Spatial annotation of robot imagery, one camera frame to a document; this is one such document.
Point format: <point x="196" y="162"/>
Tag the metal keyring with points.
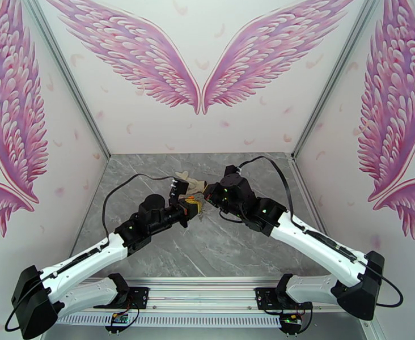
<point x="201" y="208"/>

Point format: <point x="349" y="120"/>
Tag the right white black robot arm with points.
<point x="321" y="247"/>

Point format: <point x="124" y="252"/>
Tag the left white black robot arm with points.
<point x="83" y="261"/>

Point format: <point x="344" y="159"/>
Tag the white knit glove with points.
<point x="193" y="185"/>

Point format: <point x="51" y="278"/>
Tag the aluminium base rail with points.
<point x="200" y="293"/>

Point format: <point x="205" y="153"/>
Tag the aluminium corner post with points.
<point x="335" y="80"/>
<point x="65" y="73"/>

